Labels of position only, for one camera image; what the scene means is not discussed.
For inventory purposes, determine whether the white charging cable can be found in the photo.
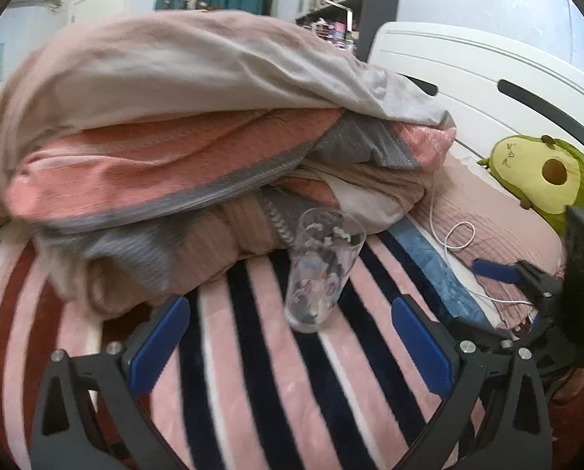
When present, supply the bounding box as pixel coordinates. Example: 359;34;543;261
429;169;532;307

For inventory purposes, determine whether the avocado plush toy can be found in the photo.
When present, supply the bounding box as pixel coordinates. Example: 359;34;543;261
478;134;584;236

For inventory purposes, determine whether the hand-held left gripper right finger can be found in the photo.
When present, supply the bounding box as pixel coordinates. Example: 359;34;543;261
391;296;553;470

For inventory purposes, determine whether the clear printed glass cup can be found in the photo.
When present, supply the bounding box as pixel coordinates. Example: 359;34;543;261
283;208;367;332

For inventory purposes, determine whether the striped fleece blanket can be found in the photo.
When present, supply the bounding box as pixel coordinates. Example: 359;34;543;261
0;228;498;470

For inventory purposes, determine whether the pink pillow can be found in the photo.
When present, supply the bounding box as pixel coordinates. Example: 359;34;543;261
409;159;567;329

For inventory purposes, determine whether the pink grey bundled quilt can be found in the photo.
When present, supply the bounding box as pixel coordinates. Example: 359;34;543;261
0;9;456;236

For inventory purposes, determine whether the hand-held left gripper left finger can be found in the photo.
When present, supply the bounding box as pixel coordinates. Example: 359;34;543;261
30;296;191;470

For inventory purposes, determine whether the pink grey knitted blanket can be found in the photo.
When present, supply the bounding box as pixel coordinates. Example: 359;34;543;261
5;108;456;321

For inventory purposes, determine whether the white bed headboard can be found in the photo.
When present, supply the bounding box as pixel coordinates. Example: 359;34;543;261
367;20;584;216

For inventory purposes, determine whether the wall shelf with items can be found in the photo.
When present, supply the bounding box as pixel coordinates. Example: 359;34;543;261
296;0;370;51

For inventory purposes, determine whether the white door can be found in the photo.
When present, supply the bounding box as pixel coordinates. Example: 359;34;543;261
71;0;135;25

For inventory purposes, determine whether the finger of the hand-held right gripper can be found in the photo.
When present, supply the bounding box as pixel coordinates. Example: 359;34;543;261
472;257;567;310

